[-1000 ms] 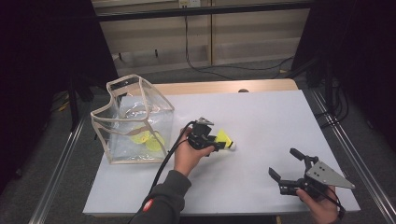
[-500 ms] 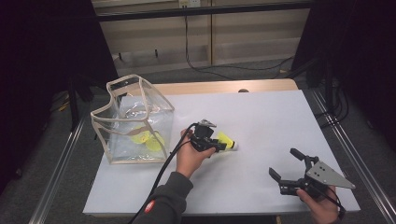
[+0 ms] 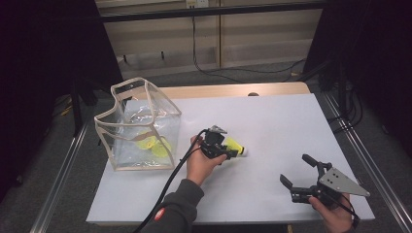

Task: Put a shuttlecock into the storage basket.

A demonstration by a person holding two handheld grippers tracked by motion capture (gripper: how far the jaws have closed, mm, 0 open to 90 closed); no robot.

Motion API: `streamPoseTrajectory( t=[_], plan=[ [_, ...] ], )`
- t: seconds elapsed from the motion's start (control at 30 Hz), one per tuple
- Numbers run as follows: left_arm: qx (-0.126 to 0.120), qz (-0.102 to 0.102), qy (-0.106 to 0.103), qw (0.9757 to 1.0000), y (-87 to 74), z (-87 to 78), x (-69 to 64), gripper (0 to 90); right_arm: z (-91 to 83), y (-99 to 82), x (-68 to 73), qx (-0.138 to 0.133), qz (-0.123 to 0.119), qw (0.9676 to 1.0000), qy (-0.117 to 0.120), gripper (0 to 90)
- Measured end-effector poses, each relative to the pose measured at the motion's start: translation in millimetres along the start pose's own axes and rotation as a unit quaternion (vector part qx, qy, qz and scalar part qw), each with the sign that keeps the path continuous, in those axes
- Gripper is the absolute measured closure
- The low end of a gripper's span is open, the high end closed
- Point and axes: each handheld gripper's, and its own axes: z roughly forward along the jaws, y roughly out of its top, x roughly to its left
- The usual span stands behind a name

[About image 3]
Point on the black horizontal bar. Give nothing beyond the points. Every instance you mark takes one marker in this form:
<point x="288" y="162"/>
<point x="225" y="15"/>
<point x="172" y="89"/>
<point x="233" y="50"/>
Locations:
<point x="210" y="11"/>

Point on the yellow shuttlecock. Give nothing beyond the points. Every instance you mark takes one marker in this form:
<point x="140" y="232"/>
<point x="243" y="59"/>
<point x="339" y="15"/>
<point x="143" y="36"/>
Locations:
<point x="162" y="149"/>
<point x="234" y="145"/>
<point x="145" y="142"/>

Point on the white wall socket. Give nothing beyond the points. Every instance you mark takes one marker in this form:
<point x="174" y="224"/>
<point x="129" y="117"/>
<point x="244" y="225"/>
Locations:
<point x="197" y="3"/>

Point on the metal floor rail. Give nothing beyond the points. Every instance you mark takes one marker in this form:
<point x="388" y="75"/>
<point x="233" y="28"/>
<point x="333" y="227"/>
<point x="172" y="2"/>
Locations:
<point x="372" y="168"/>
<point x="61" y="181"/>

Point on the dark curtain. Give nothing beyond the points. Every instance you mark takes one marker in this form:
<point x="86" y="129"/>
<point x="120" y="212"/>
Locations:
<point x="39" y="64"/>
<point x="382" y="64"/>

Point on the beige wooden cabinet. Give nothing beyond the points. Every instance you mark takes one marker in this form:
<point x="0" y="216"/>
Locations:
<point x="259" y="39"/>

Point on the black metal stand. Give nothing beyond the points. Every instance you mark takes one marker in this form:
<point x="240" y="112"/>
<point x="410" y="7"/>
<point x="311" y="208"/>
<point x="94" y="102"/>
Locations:
<point x="76" y="110"/>

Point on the white table mat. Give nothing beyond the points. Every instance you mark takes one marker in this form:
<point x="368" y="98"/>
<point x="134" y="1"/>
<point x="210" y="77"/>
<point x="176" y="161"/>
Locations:
<point x="259" y="113"/>

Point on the person's right hand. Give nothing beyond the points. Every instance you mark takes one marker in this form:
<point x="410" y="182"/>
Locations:
<point x="336" y="220"/>

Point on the person's left hand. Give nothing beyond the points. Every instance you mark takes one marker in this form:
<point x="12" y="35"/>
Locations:
<point x="202" y="165"/>

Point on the clear plastic bag beige trim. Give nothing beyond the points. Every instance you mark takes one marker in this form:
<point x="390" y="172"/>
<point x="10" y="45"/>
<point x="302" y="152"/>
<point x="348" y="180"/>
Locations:
<point x="145" y="158"/>

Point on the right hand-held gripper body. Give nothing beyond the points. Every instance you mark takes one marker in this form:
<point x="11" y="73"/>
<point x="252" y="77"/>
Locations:
<point x="338" y="184"/>

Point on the wooden table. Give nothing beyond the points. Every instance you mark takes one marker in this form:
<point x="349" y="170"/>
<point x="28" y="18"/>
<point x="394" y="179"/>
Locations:
<point x="226" y="90"/>

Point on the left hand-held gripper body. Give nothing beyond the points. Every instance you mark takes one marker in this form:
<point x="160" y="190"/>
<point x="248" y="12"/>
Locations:
<point x="213" y="142"/>

